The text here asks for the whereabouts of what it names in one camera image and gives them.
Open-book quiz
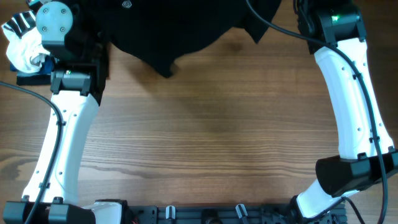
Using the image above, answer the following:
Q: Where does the black t-shirt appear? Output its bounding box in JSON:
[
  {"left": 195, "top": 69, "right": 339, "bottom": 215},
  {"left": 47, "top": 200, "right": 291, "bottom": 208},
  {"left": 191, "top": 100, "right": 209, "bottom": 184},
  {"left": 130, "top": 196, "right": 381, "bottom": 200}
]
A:
[{"left": 78, "top": 0, "right": 268, "bottom": 78}]

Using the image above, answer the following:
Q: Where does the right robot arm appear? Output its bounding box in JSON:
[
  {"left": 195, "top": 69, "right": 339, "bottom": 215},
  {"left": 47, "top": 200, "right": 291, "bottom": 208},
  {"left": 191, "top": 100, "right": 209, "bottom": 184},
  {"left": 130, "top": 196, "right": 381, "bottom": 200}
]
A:
[{"left": 290, "top": 1, "right": 397, "bottom": 223}]

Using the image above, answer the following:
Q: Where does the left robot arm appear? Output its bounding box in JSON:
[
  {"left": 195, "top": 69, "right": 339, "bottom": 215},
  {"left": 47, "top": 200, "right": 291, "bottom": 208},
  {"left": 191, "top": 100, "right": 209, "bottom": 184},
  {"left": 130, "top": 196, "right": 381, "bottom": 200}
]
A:
[{"left": 2, "top": 1, "right": 133, "bottom": 223}]

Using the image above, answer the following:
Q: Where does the blue folded garment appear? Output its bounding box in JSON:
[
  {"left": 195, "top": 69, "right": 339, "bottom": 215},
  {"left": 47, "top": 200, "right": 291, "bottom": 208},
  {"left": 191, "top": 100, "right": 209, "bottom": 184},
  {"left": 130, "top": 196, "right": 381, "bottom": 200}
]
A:
[{"left": 25, "top": 56, "right": 54, "bottom": 75}]

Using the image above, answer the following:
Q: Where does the black folded garment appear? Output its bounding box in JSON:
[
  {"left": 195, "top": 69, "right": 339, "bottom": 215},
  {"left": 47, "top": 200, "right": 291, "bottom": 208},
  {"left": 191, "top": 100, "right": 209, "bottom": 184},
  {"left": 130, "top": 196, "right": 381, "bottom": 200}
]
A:
[{"left": 10, "top": 63, "right": 51, "bottom": 86}]

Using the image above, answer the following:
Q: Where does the white black striped garment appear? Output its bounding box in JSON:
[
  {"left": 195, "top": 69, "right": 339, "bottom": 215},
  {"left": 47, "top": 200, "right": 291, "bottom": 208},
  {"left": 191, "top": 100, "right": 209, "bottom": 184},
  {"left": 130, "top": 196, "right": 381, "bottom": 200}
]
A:
[{"left": 1, "top": 11, "right": 50, "bottom": 73}]

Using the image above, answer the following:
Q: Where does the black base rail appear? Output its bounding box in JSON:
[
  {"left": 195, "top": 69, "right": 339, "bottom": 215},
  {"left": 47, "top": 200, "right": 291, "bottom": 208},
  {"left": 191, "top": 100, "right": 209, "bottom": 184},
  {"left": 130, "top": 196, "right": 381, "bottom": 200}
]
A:
[{"left": 127, "top": 203, "right": 347, "bottom": 224}]

